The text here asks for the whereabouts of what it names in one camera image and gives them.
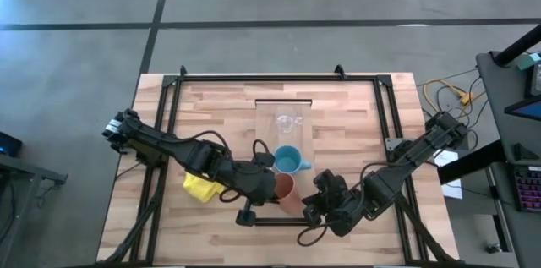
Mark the grey desk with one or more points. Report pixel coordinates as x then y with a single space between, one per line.
511 132

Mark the blue ceramic mug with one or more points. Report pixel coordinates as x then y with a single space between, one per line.
289 160

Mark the white paper sheet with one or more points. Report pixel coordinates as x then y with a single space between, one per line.
453 179

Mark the black triangular bracket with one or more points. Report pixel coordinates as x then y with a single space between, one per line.
524 152

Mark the clear glass mug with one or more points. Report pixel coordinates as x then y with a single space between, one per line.
287 123

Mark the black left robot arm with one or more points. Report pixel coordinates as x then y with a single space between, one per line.
165 147

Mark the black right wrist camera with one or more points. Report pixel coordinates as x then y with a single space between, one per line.
329 181

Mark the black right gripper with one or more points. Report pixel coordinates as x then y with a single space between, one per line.
346 213

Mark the teal box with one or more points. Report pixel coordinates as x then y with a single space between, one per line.
528 61

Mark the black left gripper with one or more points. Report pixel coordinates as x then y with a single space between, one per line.
249 179

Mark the yellow cloth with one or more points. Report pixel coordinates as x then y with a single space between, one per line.
200 187

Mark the wooden board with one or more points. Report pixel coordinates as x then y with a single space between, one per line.
266 132

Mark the orange plastic cup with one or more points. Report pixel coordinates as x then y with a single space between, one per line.
289 196

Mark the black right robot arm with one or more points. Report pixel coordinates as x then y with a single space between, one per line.
418 158

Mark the black beam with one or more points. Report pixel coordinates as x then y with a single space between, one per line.
469 162

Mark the black aluminium table frame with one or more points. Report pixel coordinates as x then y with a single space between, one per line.
382 111

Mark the black pole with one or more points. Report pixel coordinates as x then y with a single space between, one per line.
520 46

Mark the dark screen with blue display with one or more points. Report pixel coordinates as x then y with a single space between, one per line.
526 109

